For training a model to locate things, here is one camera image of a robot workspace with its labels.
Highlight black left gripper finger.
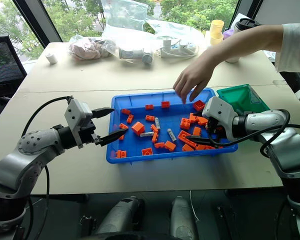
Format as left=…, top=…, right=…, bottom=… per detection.
left=94, top=128, right=129, bottom=148
left=90, top=107, right=116, bottom=120

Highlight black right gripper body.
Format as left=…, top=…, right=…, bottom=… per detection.
left=205, top=116, right=227, bottom=139

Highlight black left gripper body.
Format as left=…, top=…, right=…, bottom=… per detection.
left=77, top=119, right=102, bottom=147

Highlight green plastic bin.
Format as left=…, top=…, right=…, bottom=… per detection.
left=215, top=83, right=272, bottom=116

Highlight person's bare hand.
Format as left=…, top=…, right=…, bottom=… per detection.
left=172, top=59, right=215, bottom=105

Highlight orange 2x2 studded toy brick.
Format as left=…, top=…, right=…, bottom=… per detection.
left=179, top=117, right=192, bottom=131

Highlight orange plastic toy brick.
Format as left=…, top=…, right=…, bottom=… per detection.
left=131, top=121, right=146, bottom=136

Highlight blue plastic tray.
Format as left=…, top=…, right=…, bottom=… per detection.
left=105, top=87, right=239, bottom=166

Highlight plastic bag with pink contents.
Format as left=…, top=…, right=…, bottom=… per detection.
left=68, top=34, right=114, bottom=61

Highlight white cylindrical bottle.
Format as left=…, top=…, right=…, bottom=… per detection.
left=118, top=47, right=155, bottom=65

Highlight small white spool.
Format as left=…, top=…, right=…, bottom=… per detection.
left=45, top=52, right=58, bottom=65

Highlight grey rounded robot leg shape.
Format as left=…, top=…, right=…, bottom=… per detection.
left=169, top=195, right=199, bottom=240
left=94, top=195, right=145, bottom=236

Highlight stacked yellow plastic cups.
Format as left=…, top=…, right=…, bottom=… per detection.
left=209, top=19, right=225, bottom=46

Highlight purple plastic item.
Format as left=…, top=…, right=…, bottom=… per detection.
left=223, top=28, right=235, bottom=41

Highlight crumpled clear plastic bag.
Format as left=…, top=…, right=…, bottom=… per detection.
left=144, top=19, right=206, bottom=61

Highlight tall clear plastic bag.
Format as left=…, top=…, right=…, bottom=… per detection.
left=100, top=0, right=150, bottom=61

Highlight white cup with black lid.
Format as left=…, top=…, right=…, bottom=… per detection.
left=224, top=17, right=261, bottom=64

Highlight black mesh office chair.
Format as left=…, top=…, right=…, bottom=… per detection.
left=0, top=35, right=28, bottom=97

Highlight white shirt sleeve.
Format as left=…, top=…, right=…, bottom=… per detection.
left=274, top=20, right=300, bottom=74

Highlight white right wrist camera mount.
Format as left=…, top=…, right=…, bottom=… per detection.
left=201, top=96, right=239, bottom=141

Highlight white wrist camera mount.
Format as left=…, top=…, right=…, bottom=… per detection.
left=201, top=96, right=239, bottom=141
left=64, top=98, right=94, bottom=150

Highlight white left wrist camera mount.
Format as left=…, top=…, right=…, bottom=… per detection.
left=64, top=98, right=94, bottom=150

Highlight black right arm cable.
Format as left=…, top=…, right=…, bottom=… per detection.
left=206, top=108, right=300, bottom=159

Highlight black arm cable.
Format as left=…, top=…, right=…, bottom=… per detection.
left=21, top=95, right=75, bottom=203
left=206, top=108, right=300, bottom=159

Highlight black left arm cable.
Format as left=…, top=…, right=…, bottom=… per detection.
left=21, top=95, right=75, bottom=203

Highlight white power strip with cable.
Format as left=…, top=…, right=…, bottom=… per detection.
left=159, top=36, right=200, bottom=60

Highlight thin white cord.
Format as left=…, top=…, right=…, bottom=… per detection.
left=189, top=190, right=200, bottom=224

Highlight black window frame bar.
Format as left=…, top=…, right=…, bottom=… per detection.
left=227, top=0, right=260, bottom=31
left=11, top=0, right=64, bottom=49

